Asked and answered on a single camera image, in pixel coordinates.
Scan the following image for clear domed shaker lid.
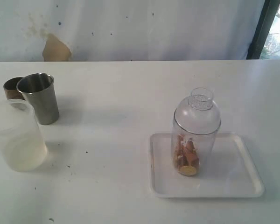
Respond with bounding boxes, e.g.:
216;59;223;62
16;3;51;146
173;87;221;135

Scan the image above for round wooden cup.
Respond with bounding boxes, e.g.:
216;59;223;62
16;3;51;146
3;77;24;100

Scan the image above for frosted plastic jar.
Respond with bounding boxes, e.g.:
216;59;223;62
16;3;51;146
0;99;48;172

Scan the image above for stainless steel cup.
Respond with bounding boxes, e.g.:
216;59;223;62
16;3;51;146
16;73;59;125

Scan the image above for dark window frame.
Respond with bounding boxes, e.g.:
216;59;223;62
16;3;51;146
246;0;280;60

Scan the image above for clear plastic shaker tumbler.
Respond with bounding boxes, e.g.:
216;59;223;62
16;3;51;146
171;119;218;176

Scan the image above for white plastic tray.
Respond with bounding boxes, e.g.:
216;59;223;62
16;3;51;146
149;133;265;198

